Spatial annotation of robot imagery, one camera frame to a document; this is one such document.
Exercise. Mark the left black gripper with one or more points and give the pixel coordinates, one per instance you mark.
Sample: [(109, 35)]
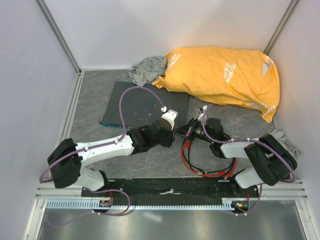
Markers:
[(171, 138)]

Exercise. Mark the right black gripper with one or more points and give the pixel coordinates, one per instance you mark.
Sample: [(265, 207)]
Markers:
[(191, 126)]

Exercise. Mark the dark grey network switch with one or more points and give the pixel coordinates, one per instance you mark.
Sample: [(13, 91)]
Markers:
[(140, 107)]

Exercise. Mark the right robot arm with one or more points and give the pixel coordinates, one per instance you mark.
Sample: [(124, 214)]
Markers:
[(271, 162)]

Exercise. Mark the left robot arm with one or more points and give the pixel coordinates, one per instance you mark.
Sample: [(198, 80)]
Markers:
[(69, 161)]

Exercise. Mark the grey cloth at back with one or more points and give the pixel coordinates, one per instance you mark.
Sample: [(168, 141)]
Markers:
[(148, 70)]

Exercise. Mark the grey cloth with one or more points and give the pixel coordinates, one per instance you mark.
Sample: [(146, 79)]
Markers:
[(281, 137), (148, 70)]

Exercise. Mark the yellow printed fabric bag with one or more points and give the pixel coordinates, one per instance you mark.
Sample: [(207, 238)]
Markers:
[(224, 76)]

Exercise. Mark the grey cloth at right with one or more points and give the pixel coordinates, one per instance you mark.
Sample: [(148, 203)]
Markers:
[(281, 137)]

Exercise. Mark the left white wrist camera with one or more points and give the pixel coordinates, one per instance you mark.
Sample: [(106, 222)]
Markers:
[(169, 115)]

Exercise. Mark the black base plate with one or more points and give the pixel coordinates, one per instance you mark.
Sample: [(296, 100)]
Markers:
[(180, 191)]

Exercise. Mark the slotted cable duct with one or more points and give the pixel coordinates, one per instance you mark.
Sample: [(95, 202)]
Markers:
[(226, 204)]

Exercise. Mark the aluminium frame rail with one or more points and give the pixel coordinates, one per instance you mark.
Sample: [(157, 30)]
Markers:
[(33, 228)]

